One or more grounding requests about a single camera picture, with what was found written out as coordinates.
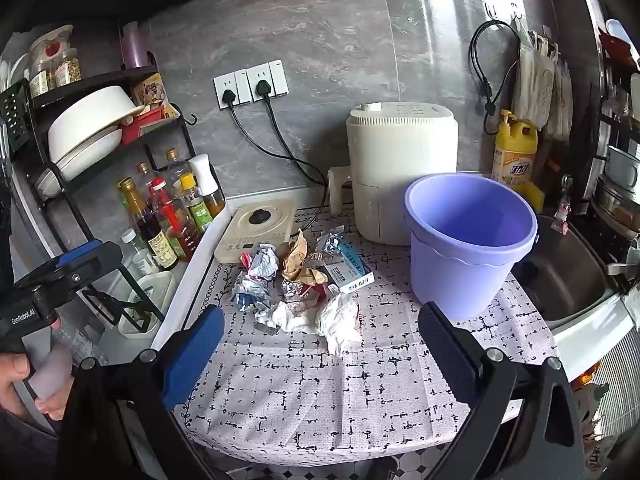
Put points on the white enamel mug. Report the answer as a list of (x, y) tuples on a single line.
[(624, 167)]

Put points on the red box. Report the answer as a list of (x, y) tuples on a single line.
[(145, 125)]

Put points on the clear bottle white cap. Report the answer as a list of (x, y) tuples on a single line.
[(137, 257)]

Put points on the green label bottle yellow cap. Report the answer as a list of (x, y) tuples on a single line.
[(195, 205)]

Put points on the blue white medicine box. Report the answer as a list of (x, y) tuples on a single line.
[(350, 267)]

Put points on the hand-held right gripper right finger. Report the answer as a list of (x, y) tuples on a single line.
[(447, 350)]

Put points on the cream air fryer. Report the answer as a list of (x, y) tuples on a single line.
[(400, 160)]

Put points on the hanging plastic bags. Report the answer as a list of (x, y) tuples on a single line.
[(537, 80)]

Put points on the white patterned table mat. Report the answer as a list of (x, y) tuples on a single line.
[(350, 400)]

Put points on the large white bowl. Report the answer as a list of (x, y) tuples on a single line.
[(90, 120)]

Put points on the chrome faucet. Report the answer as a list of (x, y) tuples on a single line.
[(562, 205)]

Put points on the purple cup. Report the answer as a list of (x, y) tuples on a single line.
[(135, 45)]

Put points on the yellow dish soap bottle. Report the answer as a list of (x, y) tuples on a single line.
[(512, 155)]

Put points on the cream blender base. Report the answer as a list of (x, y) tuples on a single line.
[(240, 240)]

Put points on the printed snack packet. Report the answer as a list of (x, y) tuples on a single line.
[(149, 90)]

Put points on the stack of steel pots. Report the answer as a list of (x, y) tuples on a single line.
[(617, 207)]

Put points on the red cap sauce bottle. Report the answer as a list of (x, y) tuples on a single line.
[(172, 215)]

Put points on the dark sauce bottle yellow cap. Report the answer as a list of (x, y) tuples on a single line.
[(150, 230)]

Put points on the purple plastic bucket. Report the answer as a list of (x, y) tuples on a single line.
[(470, 220)]

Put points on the white plastic tray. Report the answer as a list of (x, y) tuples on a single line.
[(150, 300)]

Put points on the wall hook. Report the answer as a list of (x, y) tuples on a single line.
[(492, 8), (515, 8)]

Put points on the silver foil wrapper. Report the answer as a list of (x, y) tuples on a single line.
[(330, 242)]

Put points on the blue white wrapper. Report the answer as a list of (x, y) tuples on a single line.
[(257, 280)]

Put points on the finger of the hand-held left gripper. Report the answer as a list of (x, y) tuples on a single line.
[(77, 256)]

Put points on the large white tissue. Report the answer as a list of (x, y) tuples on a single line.
[(340, 322)]

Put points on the clear spice jars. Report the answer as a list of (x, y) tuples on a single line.
[(52, 67)]

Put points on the person's left hand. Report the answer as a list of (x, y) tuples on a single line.
[(15, 375)]

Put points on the white wall socket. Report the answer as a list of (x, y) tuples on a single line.
[(277, 77), (240, 85)]

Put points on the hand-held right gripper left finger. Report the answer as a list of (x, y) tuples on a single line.
[(192, 360)]

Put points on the black power plug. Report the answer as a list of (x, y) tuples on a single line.
[(229, 97), (263, 91)]

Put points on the red wrapper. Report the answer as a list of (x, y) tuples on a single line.
[(325, 292)]

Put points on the small white tissue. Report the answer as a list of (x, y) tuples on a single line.
[(295, 317)]

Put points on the silver foil ball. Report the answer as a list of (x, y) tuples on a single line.
[(296, 292)]

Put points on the brown paper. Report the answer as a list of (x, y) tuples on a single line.
[(300, 255)]

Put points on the black dish rack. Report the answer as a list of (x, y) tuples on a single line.
[(35, 155)]

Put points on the clear bottle gold cap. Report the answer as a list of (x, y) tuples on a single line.
[(176, 165), (145, 175)]

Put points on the steel sink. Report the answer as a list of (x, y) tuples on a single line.
[(565, 275)]

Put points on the black pot rack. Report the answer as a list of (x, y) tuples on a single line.
[(607, 125)]

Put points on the white top oil sprayer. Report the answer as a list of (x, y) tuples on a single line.
[(207, 180)]

